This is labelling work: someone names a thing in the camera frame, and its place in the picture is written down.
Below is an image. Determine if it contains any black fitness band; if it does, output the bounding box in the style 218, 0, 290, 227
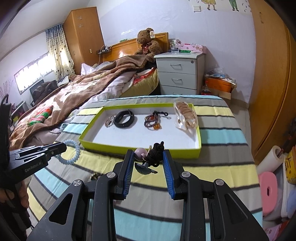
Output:
113, 110, 134, 128

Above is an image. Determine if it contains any grey bedside drawer cabinet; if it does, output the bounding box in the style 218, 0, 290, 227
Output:
154, 52, 205, 95

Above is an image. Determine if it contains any patterned window curtain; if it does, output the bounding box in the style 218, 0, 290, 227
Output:
45, 24, 75, 81

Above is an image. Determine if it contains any orange storage box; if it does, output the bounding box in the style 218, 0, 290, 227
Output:
204, 67, 237, 100

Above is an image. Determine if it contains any black bear charm hair tie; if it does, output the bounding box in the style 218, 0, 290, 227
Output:
134, 141, 165, 175

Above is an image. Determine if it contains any light blue spiral hair tie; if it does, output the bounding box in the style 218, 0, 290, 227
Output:
55, 139, 81, 165

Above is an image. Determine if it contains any wooden wardrobe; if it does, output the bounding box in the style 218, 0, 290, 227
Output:
249, 1, 295, 164

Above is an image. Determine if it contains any white paper roll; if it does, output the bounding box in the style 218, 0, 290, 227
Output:
256, 146, 285, 175

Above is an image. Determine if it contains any red green pillow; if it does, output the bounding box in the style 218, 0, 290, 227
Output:
27, 105, 53, 126

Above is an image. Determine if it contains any green shallow tray box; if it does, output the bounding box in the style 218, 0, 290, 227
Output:
79, 103, 202, 159

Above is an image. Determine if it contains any wooden corner cabinet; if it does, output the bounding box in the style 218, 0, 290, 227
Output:
63, 6, 104, 75

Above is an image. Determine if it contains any brown fleece blanket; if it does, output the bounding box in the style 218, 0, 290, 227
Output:
10, 55, 148, 151

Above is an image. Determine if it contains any pink foam roll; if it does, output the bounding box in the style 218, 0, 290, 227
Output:
258, 172, 278, 216

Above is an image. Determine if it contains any pink floral box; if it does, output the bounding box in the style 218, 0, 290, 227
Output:
178, 43, 207, 54

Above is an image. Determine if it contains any brown teddy bear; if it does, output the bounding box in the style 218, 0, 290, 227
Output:
135, 28, 163, 62

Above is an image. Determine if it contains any person's left hand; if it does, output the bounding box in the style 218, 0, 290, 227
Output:
0, 180, 30, 209

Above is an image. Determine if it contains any pink beaded bracelet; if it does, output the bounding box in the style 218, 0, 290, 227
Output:
104, 114, 117, 129

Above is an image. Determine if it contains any dark beaded necklace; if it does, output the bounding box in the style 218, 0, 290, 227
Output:
143, 110, 170, 131

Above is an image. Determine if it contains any wooden bed headboard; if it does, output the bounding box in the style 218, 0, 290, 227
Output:
97, 32, 170, 62

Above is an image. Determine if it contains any cartoon wall sticker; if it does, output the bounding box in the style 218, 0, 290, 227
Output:
187, 0, 252, 14

